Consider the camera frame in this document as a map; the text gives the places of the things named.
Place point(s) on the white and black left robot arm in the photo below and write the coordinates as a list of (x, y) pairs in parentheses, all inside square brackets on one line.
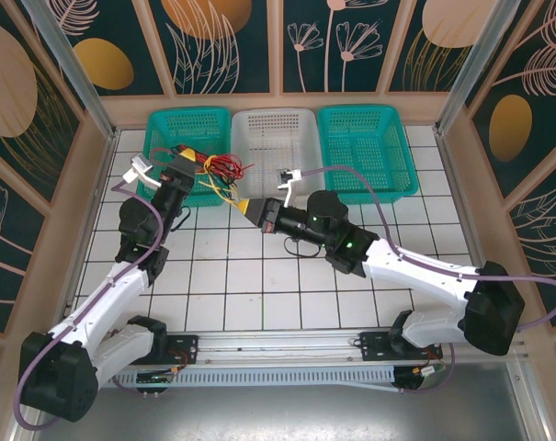
[(107, 298)]

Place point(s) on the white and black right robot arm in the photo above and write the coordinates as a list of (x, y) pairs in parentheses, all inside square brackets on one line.
[(420, 271)]

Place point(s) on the teal plastic basket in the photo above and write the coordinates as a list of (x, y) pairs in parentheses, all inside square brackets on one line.
[(365, 147), (190, 128)]

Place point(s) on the white plastic basket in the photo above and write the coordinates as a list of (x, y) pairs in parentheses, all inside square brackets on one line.
[(268, 138)]

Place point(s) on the black controller board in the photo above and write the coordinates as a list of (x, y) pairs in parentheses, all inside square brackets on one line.
[(420, 373), (155, 378)]

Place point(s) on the brushed metal panel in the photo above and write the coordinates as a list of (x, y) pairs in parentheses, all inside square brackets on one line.
[(277, 413)]

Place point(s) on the aluminium side rail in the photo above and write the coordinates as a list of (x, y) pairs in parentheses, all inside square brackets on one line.
[(90, 229), (461, 206)]

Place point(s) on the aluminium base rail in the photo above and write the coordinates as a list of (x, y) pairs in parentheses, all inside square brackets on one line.
[(277, 344)]

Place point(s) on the aluminium frame post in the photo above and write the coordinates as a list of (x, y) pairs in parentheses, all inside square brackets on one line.
[(71, 69), (484, 69)]

